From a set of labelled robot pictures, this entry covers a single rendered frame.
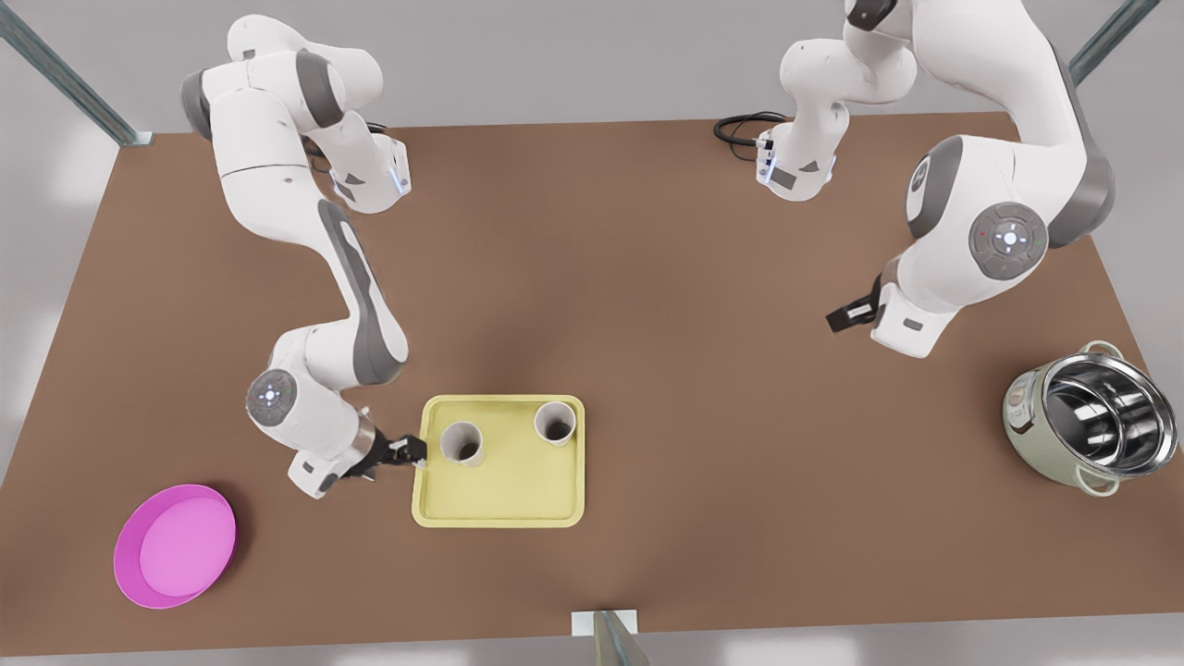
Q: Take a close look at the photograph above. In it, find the silver frame post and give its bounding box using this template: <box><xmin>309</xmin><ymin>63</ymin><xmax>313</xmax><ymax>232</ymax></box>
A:
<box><xmin>1068</xmin><ymin>0</ymin><xmax>1163</xmax><ymax>87</ymax></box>
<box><xmin>572</xmin><ymin>610</ymin><xmax>650</xmax><ymax>666</ymax></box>
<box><xmin>0</xmin><ymin>4</ymin><xmax>154</xmax><ymax>148</ymax></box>

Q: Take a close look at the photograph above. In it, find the black cable loop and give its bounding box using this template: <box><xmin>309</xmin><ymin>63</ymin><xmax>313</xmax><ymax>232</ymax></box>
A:
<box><xmin>713</xmin><ymin>112</ymin><xmax>789</xmax><ymax>150</ymax></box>

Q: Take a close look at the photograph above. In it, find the pale green steel-lined pot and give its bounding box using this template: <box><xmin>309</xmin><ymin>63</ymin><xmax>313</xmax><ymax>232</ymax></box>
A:
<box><xmin>1003</xmin><ymin>340</ymin><xmax>1178</xmax><ymax>499</ymax></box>

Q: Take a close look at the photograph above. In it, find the pink round bowl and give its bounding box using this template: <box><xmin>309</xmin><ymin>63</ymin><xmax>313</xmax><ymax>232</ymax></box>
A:
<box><xmin>114</xmin><ymin>484</ymin><xmax>239</xmax><ymax>610</ymax></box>

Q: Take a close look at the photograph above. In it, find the yellow rectangular tray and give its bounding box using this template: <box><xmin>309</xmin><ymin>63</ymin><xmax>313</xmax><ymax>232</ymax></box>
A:
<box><xmin>412</xmin><ymin>395</ymin><xmax>586</xmax><ymax>529</ymax></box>

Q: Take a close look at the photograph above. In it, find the white IKEA cup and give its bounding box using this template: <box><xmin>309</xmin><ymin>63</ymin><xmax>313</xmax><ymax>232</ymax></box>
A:
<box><xmin>440</xmin><ymin>421</ymin><xmax>486</xmax><ymax>468</ymax></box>
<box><xmin>534</xmin><ymin>401</ymin><xmax>577</xmax><ymax>449</ymax></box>

